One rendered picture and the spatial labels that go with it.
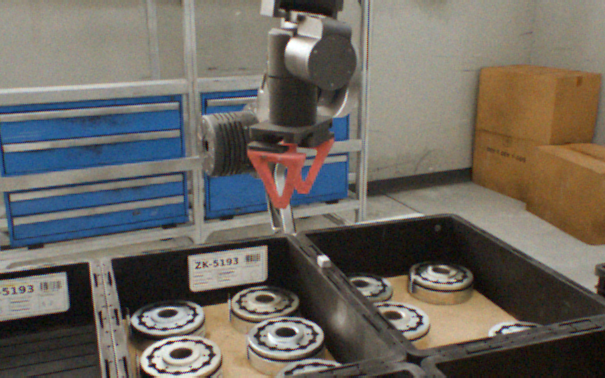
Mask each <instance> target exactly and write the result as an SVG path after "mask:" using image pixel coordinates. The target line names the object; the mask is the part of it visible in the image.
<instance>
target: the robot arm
mask: <svg viewBox="0 0 605 378"><path fill-rule="evenodd" d="M343 7H344V0H262V4H261V12H260V15H264V16H270V17H277V18H285V19H291V20H298V21H299V23H295V22H289V21H286V23H285V25H284V26H283V27H280V28H271V31H268V74H269V75H272V76H268V119H267V120H265V121H262V122H260V123H257V124H254V125H252V126H250V138H251V139H255V141H253V142H250V143H248V157H249V159H250V161H251V162H252V164H253V166H254V167H255V169H256V171H257V173H258V174H259V176H260V178H261V179H262V181H263V183H264V185H265V187H266V189H267V191H268V194H269V196H270V198H271V200H272V202H273V205H274V207H276V208H282V209H286V208H287V207H288V204H289V202H290V199H291V197H292V194H293V191H294V189H295V186H296V189H297V192H298V193H302V194H308V193H309V191H310V189H311V187H312V185H313V183H314V181H315V178H316V176H317V174H318V172H319V170H320V168H321V166H322V164H323V162H324V161H325V159H326V157H327V155H328V153H329V151H330V148H331V146H332V144H333V143H334V132H330V131H329V127H331V128H332V121H333V117H332V116H324V115H317V88H319V89H322V90H325V91H335V90H338V89H341V87H343V86H345V85H346V84H347V83H348V82H349V81H350V80H351V78H352V77H353V75H354V73H355V70H356V65H357V56H356V51H355V49H354V47H353V45H352V44H351V40H352V26H351V25H350V24H347V23H346V22H341V21H338V20H337V19H338V13H339V11H341V12H343ZM278 9H283V10H290V11H296V12H302V13H309V14H315V15H318V17H316V16H309V14H307V15H303V14H296V13H289V12H281V11H278ZM281 141H282V143H283V144H276V143H278V142H281ZM297 147H302V148H310V149H316V151H317V154H316V157H315V159H314V162H313V164H312V166H311V169H310V171H309V173H308V176H307V178H306V180H305V182H304V181H303V179H302V175H301V170H302V168H303V165H304V162H305V160H306V154H303V153H297ZM266 162H270V163H277V164H283V166H286V167H288V169H289V170H288V175H287V179H286V183H285V187H284V191H283V194H282V196H279V195H278V192H277V189H276V187H275V184H274V181H273V179H272V176H271V173H270V171H269V168H268V166H267V163H266Z"/></svg>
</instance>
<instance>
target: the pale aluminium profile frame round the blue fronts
mask: <svg viewBox="0 0 605 378"><path fill-rule="evenodd" d="M372 5H373V0H361V20H360V56H359V57H360V63H361V71H363V81H361V84H360V91H359V96H358V101H357V102H356V104H355V106H354V107H358V129H357V139H352V140H343V141H334V143H333V144H332V146H331V148H330V151H329V153H328V154H337V153H347V152H355V150H357V166H356V173H352V174H349V180H355V179H356V194H355V193H353V192H352V191H350V190H349V193H348V198H343V199H345V200H340V201H338V200H337V199H333V200H326V201H325V203H320V202H313V203H306V204H299V207H293V214H294V218H297V217H299V218H308V217H310V215H316V214H321V215H323V216H324V217H326V218H327V220H329V221H330V222H332V223H333V224H335V225H336V226H344V225H350V224H353V223H351V222H350V221H348V220H347V219H345V217H343V216H341V215H339V214H338V213H336V212H335V211H341V210H349V209H354V210H355V222H354V224H356V223H362V222H365V220H366V189H367V159H368V127H369V97H370V66H371V35H372ZM181 14H183V34H184V55H185V75H186V81H188V86H189V92H188V94H186V96H187V114H184V122H185V121H188V136H189V157H190V158H182V159H172V160H162V161H153V162H143V163H134V164H124V165H114V166H104V167H95V168H86V169H76V170H66V171H57V172H47V173H38V174H29V175H20V176H9V177H0V192H2V191H10V190H20V189H28V188H37V187H46V186H55V185H64V184H72V183H80V182H90V181H99V180H107V179H116V178H126V177H135V176H144V175H152V174H161V173H171V172H179V171H188V170H190V177H191V180H187V188H188V189H191V194H189V195H188V202H190V201H192V208H191V209H189V222H186V223H187V224H184V225H177V224H169V225H161V226H160V228H156V229H149V230H143V231H136V232H129V233H122V234H115V235H108V236H101V237H95V238H88V239H80V240H74V241H67V242H60V243H54V244H46V245H44V244H43V243H36V244H29V245H28V247H26V248H18V249H11V250H5V251H1V249H0V269H5V268H6V267H7V265H10V263H15V262H22V261H29V260H35V259H41V258H48V256H55V255H61V254H68V253H74V252H81V251H88V250H94V249H101V248H107V247H114V246H120V245H127V244H134V243H140V242H147V241H153V240H161V241H167V240H171V239H173V238H175V239H176V241H177V242H178V243H179V245H180V246H187V245H195V244H203V243H204V240H206V238H207V237H208V236H209V234H210V233H212V231H218V230H225V229H232V228H238V227H244V226H251V225H257V224H264V223H270V218H269V212H268V211H265V212H259V213H252V214H245V215H238V216H233V215H232V214H231V215H224V216H218V219H217V220H211V221H203V216H204V215H206V213H205V207H203V200H204V199H205V192H204V193H202V187H204V178H203V179H202V176H201V169H203V168H202V165H201V162H200V158H199V153H198V144H197V129H198V123H199V120H200V119H201V113H199V108H198V85H197V62H196V39H195V17H194V0H181ZM146 16H147V31H148V47H149V63H150V78H151V81H157V80H160V73H159V56H158V39H157V23H156V7H155V0H146ZM366 71H367V81H366ZM192 81H194V93H193V92H192ZM4 213H6V210H5V202H2V203H0V217H1V216H2V215H4ZM1 227H8V225H7V219H1V220H0V228H1ZM188 237H190V238H192V240H193V241H194V244H193V243H192V242H191V241H190V240H189V238H188ZM8 244H10V239H9V234H7V233H3V232H2V231H0V246H1V245H8Z"/></svg>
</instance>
